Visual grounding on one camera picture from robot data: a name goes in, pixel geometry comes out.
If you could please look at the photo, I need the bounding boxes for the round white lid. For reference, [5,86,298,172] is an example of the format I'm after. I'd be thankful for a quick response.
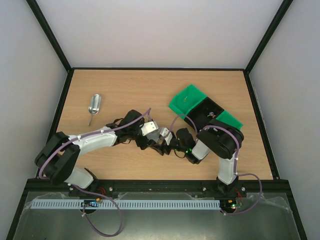
[146,131,161,144]

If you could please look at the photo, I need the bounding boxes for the silver metal scoop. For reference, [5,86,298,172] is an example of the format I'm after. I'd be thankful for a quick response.
[88,94,102,126]

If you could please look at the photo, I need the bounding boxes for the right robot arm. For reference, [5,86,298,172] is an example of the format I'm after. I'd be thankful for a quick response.
[150,118,244,196]

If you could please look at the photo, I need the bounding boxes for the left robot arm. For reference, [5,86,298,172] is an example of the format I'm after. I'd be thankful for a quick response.
[35,110,159,189]

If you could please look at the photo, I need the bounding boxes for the black middle bin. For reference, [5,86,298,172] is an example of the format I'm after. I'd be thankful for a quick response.
[187,97,224,131]

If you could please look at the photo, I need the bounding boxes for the rainbow swirl lollipop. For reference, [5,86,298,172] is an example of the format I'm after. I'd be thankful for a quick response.
[207,112,216,118]

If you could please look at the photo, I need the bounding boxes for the far green bin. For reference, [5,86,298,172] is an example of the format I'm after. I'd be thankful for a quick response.
[168,84,207,115]

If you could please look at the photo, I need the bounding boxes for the green bin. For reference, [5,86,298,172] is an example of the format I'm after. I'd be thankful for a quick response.
[216,110,243,130]
[168,84,207,115]

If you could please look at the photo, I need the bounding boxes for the near green bin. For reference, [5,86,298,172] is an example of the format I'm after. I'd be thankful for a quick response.
[216,110,243,130]

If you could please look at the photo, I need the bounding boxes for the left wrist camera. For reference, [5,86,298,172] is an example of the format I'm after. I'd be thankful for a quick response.
[140,121,159,136]

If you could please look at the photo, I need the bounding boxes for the grey slotted cable duct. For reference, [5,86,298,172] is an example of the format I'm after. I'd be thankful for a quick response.
[30,199,221,210]

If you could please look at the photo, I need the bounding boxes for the black enclosure frame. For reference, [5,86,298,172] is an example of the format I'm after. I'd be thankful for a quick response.
[4,0,320,240]

